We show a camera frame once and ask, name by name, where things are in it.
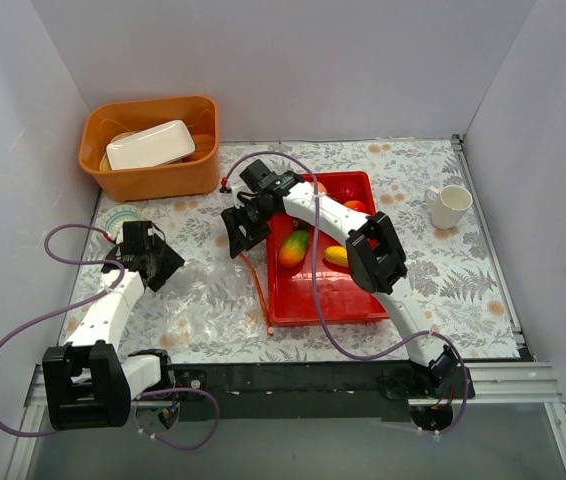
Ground clear zip bag orange zipper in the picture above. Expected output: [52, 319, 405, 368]
[121, 249, 269, 363]

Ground red plastic tray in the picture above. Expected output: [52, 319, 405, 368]
[267, 171, 388, 327]

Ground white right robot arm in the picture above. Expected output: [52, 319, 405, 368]
[222, 152, 470, 399]

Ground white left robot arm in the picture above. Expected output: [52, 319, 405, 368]
[42, 220, 185, 430]

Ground green orange mango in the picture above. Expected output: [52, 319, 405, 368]
[277, 230, 310, 269]

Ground patterned small bowl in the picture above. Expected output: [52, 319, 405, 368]
[99, 204, 142, 240]

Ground orange plastic tub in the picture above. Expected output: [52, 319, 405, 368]
[78, 95, 221, 202]

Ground yellow plate in tub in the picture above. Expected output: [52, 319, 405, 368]
[99, 131, 135, 171]

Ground orange red tomato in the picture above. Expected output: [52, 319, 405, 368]
[344, 200, 368, 214]

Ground white rectangular dish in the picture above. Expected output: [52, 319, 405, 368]
[105, 120, 196, 171]

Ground white mug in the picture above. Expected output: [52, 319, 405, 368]
[424, 185, 473, 230]

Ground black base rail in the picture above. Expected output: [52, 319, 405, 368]
[112, 357, 469, 421]

